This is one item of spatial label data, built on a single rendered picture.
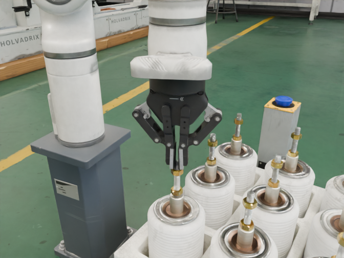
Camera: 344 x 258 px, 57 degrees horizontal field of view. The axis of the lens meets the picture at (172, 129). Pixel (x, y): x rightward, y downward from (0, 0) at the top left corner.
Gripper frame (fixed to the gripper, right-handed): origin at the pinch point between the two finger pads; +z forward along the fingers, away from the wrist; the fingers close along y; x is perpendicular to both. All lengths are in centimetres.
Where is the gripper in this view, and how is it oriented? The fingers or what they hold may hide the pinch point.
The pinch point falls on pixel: (177, 155)
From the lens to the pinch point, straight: 47.7
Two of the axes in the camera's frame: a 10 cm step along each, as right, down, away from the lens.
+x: -1.3, 4.5, -8.9
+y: -9.9, -0.5, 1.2
